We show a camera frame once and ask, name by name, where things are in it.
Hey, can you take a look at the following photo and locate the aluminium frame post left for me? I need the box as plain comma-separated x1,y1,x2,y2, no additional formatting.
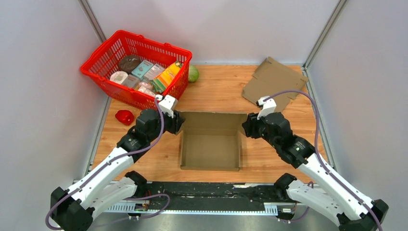
78,0,107,43

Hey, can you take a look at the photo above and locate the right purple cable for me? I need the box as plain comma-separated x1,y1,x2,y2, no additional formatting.
263,90,383,231

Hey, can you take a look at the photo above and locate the red bell pepper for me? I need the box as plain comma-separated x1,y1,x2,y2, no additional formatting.
115,110,135,126

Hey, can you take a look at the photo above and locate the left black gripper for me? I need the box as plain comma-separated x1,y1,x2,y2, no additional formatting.
147,108,186,142

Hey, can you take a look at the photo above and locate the large brown cardboard box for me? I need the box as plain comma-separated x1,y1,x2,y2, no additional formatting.
179,111,247,171

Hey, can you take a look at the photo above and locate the purple cable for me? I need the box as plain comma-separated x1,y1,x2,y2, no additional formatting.
45,97,171,231
263,90,383,231

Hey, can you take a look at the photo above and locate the grey pink box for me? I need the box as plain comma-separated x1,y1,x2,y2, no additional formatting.
121,75,140,89

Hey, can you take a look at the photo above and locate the green cabbage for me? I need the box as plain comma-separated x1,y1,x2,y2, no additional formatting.
188,65,200,83

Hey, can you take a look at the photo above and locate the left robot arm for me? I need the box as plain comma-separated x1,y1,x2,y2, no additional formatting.
45,109,185,231

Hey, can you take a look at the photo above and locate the grey small box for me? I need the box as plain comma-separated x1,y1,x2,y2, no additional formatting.
142,64,165,82

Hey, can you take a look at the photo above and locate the green carton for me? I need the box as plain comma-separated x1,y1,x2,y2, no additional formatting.
150,79,166,94

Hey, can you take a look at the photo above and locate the yellow orange juice carton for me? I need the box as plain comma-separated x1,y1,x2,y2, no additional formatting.
155,61,182,89

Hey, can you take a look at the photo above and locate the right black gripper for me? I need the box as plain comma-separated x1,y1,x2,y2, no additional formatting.
241,109,279,150

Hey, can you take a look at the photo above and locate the white round roll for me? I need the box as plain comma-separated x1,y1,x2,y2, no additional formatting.
110,71,128,85

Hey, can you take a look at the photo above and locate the small flat cardboard sheet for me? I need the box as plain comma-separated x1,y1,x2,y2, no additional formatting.
241,57,308,104

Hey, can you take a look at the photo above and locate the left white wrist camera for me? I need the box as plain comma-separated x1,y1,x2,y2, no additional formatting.
155,94,178,118

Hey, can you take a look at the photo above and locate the red plastic shopping basket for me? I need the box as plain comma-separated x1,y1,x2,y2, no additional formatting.
80,30,192,110

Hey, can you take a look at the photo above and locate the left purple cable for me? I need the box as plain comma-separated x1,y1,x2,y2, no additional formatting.
45,97,171,231

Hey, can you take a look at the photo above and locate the teal small box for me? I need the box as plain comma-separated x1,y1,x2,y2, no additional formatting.
131,60,154,80

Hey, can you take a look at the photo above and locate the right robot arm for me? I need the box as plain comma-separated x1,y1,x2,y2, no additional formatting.
242,113,389,231

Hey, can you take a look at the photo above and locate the aluminium frame post right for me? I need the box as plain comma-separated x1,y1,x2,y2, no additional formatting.
303,0,348,71

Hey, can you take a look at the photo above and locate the aluminium frame post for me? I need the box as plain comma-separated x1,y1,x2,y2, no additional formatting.
78,0,107,43
303,0,348,71

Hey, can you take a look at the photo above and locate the pink white packet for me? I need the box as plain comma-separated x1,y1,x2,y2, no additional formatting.
137,82,157,98

